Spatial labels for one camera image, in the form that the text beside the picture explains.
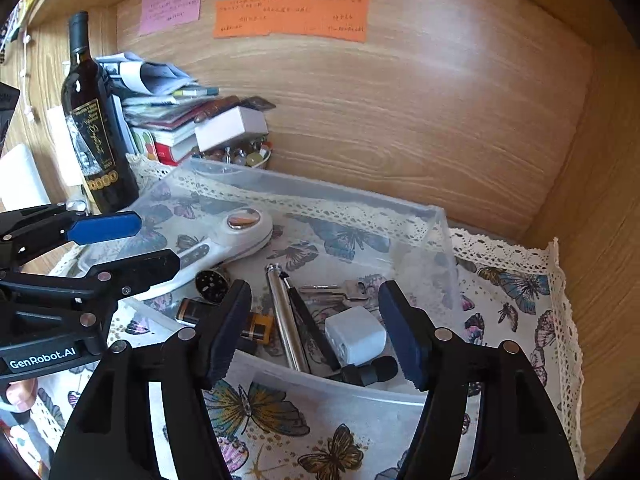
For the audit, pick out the bowl of beads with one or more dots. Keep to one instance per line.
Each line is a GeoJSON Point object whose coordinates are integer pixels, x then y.
{"type": "Point", "coordinates": [245, 157]}

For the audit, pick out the silver metal tube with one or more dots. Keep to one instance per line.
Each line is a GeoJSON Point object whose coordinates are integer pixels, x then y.
{"type": "Point", "coordinates": [285, 315]}

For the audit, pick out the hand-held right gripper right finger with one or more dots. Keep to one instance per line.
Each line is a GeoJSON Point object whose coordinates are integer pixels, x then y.
{"type": "Point", "coordinates": [400, 340]}

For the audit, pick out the rolled printed papers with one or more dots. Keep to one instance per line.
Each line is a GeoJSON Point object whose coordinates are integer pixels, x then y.
{"type": "Point", "coordinates": [145, 75]}

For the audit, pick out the white handheld massager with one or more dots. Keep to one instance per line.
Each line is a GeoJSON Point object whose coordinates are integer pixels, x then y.
{"type": "Point", "coordinates": [240, 240]}

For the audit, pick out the round black metal disc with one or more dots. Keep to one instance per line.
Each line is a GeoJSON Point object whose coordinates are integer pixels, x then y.
{"type": "Point", "coordinates": [212, 285]}

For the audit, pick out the clear plastic storage box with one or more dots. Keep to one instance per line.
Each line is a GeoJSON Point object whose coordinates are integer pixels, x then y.
{"type": "Point", "coordinates": [310, 385]}

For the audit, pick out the brown gold lighter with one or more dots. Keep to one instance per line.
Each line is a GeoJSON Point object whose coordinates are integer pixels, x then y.
{"type": "Point", "coordinates": [257, 329]}

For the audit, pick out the white charger adapter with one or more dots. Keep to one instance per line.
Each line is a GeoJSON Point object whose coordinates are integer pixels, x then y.
{"type": "Point", "coordinates": [352, 335]}

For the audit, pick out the butterfly print lace cloth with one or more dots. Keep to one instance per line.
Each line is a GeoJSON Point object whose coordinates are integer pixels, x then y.
{"type": "Point", "coordinates": [510, 290]}

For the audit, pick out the pink paper note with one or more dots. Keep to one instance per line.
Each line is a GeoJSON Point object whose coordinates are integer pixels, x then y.
{"type": "Point", "coordinates": [170, 4]}

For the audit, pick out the stack of books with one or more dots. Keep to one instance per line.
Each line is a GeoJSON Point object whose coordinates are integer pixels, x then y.
{"type": "Point", "coordinates": [167, 135]}

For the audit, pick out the orange paper note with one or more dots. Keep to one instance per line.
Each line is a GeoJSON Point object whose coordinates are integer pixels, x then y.
{"type": "Point", "coordinates": [290, 17]}

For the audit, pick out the dark wine bottle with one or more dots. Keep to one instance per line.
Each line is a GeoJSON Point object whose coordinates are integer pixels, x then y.
{"type": "Point", "coordinates": [95, 150]}

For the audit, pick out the person's left hand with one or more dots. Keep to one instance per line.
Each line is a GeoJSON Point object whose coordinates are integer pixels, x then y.
{"type": "Point", "coordinates": [20, 394]}

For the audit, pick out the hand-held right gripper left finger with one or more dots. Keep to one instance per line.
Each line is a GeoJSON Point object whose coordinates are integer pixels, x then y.
{"type": "Point", "coordinates": [232, 330]}

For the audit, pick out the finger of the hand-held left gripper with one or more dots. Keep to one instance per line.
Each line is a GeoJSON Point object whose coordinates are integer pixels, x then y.
{"type": "Point", "coordinates": [105, 227]}
{"type": "Point", "coordinates": [145, 265]}

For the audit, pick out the silver keys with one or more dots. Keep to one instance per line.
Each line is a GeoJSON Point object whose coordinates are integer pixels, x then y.
{"type": "Point", "coordinates": [350, 290]}

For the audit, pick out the small white box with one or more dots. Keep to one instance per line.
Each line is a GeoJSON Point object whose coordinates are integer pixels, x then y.
{"type": "Point", "coordinates": [230, 127]}

